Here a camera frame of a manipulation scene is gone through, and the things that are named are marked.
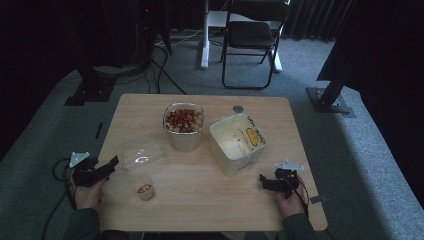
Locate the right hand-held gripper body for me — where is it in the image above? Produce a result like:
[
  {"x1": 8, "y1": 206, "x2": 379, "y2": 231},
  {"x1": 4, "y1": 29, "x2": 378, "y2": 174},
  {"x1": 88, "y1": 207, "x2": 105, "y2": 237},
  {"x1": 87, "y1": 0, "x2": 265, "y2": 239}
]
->
[{"x1": 270, "y1": 159, "x2": 305, "y2": 200}]

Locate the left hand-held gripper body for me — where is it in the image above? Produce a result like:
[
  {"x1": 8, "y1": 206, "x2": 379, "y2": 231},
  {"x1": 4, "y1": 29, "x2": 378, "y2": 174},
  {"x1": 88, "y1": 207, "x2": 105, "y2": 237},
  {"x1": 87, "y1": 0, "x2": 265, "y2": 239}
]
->
[{"x1": 68, "y1": 151, "x2": 108, "y2": 189}]

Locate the person's left hand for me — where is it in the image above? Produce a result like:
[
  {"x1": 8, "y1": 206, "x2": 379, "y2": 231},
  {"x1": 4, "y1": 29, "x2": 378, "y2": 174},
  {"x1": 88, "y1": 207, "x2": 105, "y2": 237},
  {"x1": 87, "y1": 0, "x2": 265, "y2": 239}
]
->
[{"x1": 70, "y1": 175, "x2": 106, "y2": 211}]

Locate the person's right hand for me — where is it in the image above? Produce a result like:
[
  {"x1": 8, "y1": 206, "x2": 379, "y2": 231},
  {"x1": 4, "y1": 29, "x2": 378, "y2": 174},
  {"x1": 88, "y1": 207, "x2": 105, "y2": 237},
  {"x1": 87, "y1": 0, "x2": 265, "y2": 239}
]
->
[{"x1": 274, "y1": 175, "x2": 310, "y2": 218}]

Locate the grey tape strip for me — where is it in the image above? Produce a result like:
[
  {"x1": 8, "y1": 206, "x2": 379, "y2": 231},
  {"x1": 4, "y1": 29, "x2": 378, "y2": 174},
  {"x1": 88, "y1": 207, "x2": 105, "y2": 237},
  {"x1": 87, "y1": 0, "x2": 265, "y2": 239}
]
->
[{"x1": 308, "y1": 195, "x2": 329, "y2": 205}]

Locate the small clear cup with snacks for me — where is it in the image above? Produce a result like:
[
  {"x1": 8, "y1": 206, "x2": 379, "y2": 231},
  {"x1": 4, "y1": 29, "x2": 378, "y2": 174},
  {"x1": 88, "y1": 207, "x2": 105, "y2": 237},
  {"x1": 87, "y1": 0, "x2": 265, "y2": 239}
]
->
[{"x1": 128, "y1": 172, "x2": 156, "y2": 202}]

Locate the white square bucket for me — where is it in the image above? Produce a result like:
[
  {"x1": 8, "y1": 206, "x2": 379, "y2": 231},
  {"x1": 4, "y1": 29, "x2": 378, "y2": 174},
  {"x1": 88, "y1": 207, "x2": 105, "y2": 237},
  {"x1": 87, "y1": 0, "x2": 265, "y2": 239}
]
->
[{"x1": 209, "y1": 112, "x2": 269, "y2": 178}]

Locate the clear container of red snacks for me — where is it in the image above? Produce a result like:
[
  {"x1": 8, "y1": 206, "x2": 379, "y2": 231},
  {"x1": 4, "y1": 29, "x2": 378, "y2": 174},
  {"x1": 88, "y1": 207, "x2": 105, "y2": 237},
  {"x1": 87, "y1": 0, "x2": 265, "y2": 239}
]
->
[{"x1": 162, "y1": 102, "x2": 205, "y2": 153}]

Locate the black stand with grey base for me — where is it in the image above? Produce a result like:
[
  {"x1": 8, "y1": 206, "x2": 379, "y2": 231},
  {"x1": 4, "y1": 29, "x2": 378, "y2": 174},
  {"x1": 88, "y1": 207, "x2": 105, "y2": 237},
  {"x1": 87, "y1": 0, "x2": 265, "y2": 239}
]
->
[{"x1": 305, "y1": 74, "x2": 357, "y2": 119}]

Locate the black folding chair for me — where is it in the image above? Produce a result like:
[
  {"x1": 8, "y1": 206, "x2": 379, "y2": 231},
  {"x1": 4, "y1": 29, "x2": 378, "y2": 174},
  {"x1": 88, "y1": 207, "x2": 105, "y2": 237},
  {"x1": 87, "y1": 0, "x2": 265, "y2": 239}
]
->
[{"x1": 219, "y1": 0, "x2": 291, "y2": 90}]

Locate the dark curtain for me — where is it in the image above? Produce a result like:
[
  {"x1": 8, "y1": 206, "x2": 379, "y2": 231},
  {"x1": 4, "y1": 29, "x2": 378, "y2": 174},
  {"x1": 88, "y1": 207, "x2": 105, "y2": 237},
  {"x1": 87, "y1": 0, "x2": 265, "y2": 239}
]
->
[{"x1": 283, "y1": 0, "x2": 358, "y2": 43}]

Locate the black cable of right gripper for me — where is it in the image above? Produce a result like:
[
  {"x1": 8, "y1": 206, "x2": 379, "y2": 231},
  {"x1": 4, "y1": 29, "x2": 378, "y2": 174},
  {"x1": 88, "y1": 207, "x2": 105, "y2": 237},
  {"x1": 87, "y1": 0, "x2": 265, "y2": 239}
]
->
[{"x1": 283, "y1": 173, "x2": 310, "y2": 221}]

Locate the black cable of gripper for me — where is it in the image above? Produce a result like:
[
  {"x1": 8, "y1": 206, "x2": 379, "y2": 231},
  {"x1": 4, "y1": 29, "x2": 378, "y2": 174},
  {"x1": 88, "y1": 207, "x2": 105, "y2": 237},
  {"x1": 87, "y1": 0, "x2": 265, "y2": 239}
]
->
[
  {"x1": 41, "y1": 157, "x2": 78, "y2": 240},
  {"x1": 283, "y1": 173, "x2": 310, "y2": 221}
]

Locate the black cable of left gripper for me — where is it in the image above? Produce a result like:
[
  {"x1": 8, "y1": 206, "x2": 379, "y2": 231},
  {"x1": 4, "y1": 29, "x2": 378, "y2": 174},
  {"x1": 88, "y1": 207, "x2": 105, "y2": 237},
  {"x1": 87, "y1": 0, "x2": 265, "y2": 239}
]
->
[{"x1": 41, "y1": 157, "x2": 78, "y2": 240}]

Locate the black stand with base plate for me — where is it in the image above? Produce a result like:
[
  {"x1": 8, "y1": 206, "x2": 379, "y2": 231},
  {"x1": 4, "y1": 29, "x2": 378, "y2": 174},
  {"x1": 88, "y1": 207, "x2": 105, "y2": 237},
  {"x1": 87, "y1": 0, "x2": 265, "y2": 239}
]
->
[{"x1": 64, "y1": 63, "x2": 118, "y2": 107}]

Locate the black floor cable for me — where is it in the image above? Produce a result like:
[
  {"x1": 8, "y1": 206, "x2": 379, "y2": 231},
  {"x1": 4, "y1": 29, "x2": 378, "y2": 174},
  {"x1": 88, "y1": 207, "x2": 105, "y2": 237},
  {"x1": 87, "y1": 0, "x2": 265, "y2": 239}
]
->
[{"x1": 146, "y1": 43, "x2": 188, "y2": 96}]

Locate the white floor cable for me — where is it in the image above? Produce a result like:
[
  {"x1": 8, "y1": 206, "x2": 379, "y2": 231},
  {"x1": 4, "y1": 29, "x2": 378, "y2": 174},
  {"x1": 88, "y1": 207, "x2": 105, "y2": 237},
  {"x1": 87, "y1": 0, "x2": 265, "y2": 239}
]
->
[{"x1": 154, "y1": 28, "x2": 206, "y2": 48}]

